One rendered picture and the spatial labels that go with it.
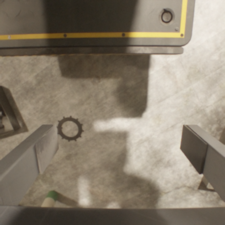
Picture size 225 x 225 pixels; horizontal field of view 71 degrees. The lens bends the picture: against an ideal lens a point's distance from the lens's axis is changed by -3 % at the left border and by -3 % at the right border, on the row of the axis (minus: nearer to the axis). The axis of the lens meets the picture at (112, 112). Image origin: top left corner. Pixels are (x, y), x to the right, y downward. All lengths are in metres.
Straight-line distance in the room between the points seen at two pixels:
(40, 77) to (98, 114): 0.34
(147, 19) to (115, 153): 0.68
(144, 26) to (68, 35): 0.21
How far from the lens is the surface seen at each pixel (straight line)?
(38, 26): 0.53
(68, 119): 0.87
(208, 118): 0.98
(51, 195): 1.13
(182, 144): 0.17
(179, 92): 0.87
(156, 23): 0.50
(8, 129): 1.04
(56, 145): 0.17
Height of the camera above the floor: 0.80
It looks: 73 degrees down
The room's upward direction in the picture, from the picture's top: 177 degrees counter-clockwise
